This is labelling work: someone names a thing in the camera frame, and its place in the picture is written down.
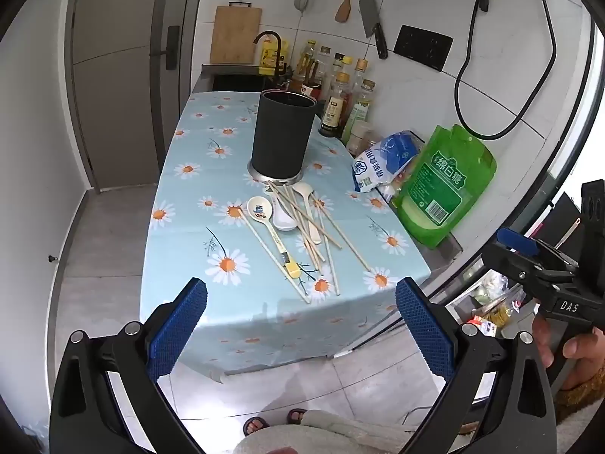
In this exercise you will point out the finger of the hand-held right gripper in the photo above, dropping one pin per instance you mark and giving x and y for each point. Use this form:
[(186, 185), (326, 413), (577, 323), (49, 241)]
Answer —
[(508, 260), (513, 241)]

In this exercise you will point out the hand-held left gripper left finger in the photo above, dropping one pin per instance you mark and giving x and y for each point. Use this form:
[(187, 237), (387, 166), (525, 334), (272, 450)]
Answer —
[(177, 331)]

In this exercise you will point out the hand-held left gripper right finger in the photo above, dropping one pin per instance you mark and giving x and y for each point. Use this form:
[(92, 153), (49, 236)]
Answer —
[(425, 331)]

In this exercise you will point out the pile of chopsticks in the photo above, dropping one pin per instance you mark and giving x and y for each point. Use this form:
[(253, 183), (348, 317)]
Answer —
[(274, 255)]

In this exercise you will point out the black utensil holder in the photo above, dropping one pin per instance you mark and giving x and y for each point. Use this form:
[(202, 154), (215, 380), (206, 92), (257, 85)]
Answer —
[(279, 137)]

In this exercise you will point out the person's right forearm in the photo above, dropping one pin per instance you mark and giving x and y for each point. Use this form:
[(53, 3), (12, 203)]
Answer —
[(581, 402)]

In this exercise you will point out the person's right hand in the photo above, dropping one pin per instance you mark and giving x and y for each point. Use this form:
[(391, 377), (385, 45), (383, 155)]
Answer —
[(583, 347)]

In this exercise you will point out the pile of food packets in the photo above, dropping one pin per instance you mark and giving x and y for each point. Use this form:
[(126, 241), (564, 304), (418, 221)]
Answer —
[(496, 312)]

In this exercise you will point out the green sugar bag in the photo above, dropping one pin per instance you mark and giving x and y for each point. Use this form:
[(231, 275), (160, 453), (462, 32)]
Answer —
[(439, 184)]

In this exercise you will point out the person's foot in sandal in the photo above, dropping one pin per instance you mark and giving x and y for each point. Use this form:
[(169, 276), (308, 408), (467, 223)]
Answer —
[(297, 416), (255, 426)]

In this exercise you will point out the white fluffy clothing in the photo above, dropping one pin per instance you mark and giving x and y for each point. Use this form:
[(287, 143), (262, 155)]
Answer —
[(331, 435)]

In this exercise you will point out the daisy printed tablecloth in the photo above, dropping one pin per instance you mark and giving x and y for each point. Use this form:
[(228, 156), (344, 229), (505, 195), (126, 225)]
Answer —
[(198, 189)]

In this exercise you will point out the cream cartoon print spoon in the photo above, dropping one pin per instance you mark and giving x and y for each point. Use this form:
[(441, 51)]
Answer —
[(259, 209)]

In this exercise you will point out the white ceramic spoon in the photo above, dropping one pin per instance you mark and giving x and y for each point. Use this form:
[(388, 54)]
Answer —
[(283, 221)]

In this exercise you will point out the blue and white salt bag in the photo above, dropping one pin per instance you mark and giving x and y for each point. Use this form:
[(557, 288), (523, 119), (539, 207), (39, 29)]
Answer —
[(378, 165)]

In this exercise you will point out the white seasoning jar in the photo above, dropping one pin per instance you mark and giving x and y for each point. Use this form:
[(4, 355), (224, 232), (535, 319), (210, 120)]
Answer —
[(360, 137)]

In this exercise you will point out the beige plastic spoon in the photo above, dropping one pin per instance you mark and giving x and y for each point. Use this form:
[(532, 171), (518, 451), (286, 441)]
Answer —
[(302, 190)]

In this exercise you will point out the black socket panel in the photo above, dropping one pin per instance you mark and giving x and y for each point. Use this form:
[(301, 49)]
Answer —
[(423, 47)]

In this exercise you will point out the cluster of condiment bottles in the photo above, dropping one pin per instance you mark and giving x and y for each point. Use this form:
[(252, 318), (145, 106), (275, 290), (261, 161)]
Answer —
[(333, 108)]

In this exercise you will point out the grey door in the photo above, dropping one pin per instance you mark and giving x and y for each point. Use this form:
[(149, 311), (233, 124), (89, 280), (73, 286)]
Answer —
[(118, 104)]

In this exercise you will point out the steel sink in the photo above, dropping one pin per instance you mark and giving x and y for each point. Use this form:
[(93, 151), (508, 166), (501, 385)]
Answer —
[(231, 80)]

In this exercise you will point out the steel cleaver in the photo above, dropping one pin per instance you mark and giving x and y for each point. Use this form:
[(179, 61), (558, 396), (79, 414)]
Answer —
[(368, 9)]

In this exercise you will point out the yellow dish soap bottle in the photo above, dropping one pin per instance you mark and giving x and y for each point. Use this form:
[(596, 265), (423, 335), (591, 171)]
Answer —
[(267, 56)]

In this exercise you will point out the wooden cutting board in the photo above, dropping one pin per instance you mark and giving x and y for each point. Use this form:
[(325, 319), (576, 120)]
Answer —
[(236, 38)]

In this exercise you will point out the black faucet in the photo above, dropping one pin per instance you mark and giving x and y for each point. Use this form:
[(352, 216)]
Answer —
[(269, 33)]

